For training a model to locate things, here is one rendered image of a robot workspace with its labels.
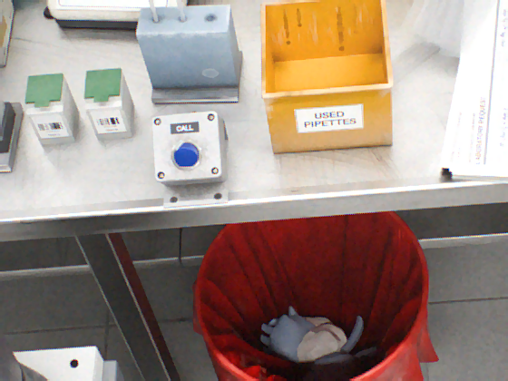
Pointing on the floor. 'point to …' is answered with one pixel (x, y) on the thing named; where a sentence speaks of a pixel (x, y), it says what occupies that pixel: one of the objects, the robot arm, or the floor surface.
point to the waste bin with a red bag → (315, 292)
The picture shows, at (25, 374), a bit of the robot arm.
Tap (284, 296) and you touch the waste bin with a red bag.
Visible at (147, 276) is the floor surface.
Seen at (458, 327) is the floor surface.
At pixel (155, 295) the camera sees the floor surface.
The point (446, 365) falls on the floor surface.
